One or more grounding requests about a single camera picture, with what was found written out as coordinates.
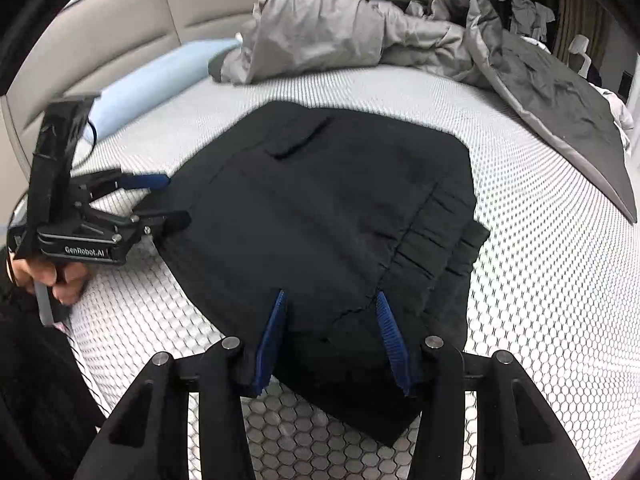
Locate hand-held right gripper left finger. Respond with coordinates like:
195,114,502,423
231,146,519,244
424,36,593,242
75,289,290,480

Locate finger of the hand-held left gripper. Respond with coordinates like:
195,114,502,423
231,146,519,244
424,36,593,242
87,207,192,236
85,167,172,196

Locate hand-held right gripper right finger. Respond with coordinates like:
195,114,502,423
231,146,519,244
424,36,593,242
375,289,592,480

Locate black pants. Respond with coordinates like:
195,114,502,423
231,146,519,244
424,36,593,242
152,100,491,447

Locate person's left hand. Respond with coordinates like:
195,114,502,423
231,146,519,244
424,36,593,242
7,252,90,307

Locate light blue bolster pillow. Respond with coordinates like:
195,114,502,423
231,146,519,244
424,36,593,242
82,40,243,141

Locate person's dark clothing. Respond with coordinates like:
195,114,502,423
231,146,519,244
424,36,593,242
0,280,108,480

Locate white hexagon patterned bed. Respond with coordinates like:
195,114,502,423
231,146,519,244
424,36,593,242
10,35,640,480

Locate beige upholstered headboard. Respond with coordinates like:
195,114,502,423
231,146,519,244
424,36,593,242
0,0,281,181

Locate grey duvet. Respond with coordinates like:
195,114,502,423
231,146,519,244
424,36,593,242
220,0,638,223

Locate white crumpled cloth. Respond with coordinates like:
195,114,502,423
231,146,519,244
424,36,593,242
592,85,636,153

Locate white chair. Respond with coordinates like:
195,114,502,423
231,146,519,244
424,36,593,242
566,34,595,78

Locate pile of grey clothes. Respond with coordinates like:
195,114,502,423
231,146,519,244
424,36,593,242
490,0,557,43

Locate olive green curtain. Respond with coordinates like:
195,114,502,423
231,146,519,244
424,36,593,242
557,0,613,61

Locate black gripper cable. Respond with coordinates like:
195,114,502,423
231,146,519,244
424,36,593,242
74,119,97,167

